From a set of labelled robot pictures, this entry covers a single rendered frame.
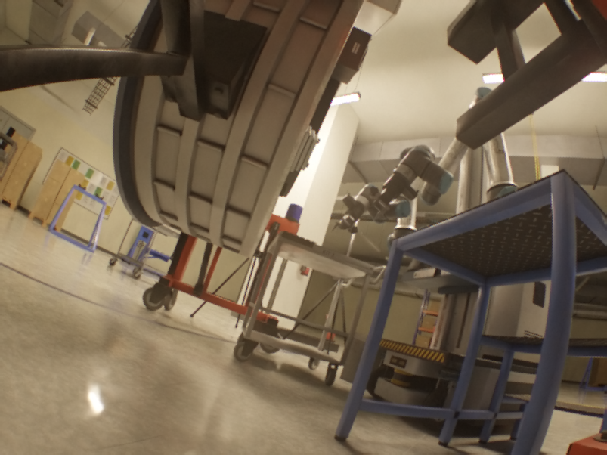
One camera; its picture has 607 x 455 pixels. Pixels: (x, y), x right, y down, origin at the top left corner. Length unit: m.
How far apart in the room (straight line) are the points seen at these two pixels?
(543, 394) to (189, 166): 0.83
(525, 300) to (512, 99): 1.39
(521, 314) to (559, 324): 1.12
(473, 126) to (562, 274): 0.27
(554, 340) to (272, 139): 0.65
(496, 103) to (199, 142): 0.63
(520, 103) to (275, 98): 0.54
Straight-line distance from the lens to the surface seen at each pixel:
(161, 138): 0.80
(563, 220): 0.48
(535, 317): 1.67
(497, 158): 1.37
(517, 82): 0.24
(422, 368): 1.31
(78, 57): 0.30
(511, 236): 0.75
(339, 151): 5.27
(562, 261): 0.46
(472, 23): 0.36
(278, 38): 0.70
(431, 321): 11.33
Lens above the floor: 0.30
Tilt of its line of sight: 17 degrees up
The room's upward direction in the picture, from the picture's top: 18 degrees clockwise
